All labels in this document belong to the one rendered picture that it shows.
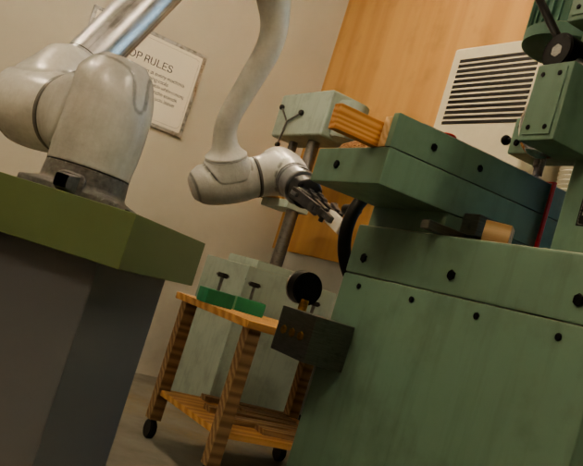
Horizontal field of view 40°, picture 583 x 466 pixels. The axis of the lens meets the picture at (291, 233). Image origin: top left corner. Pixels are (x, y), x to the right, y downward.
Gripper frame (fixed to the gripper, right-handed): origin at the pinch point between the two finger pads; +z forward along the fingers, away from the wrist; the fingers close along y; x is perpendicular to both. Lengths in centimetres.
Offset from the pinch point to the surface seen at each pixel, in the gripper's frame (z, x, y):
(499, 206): 41.0, -21.7, 1.2
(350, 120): 36, -24, -29
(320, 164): 23.6, -14.1, -23.0
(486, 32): -167, -68, 129
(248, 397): -132, 118, 84
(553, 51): 41, -47, -5
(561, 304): 73, -17, -11
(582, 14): 46, -53, -8
